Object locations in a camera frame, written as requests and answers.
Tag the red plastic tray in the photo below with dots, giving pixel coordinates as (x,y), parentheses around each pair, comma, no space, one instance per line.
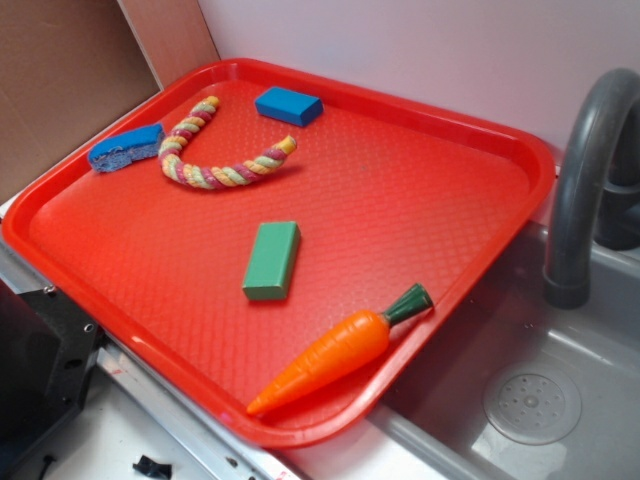
(386,193)

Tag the green rectangular block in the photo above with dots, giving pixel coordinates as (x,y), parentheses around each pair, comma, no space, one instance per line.
(270,268)

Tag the orange plastic toy carrot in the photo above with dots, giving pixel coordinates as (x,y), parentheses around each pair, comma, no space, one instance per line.
(349,345)

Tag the blue rectangular block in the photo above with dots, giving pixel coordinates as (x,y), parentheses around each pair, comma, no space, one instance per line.
(289,106)

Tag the blue sponge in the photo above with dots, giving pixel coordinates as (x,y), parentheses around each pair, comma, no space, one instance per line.
(124,149)

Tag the grey toy sink basin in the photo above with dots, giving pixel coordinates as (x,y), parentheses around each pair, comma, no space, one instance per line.
(510,387)

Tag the grey toy faucet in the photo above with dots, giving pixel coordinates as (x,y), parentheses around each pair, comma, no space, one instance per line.
(597,194)

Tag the black tape scrap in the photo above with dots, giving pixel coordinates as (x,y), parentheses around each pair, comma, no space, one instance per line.
(153,469)

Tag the brown cardboard panel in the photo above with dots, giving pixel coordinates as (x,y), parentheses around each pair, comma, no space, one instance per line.
(69,69)

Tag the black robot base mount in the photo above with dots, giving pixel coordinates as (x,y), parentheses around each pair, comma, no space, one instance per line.
(49,348)

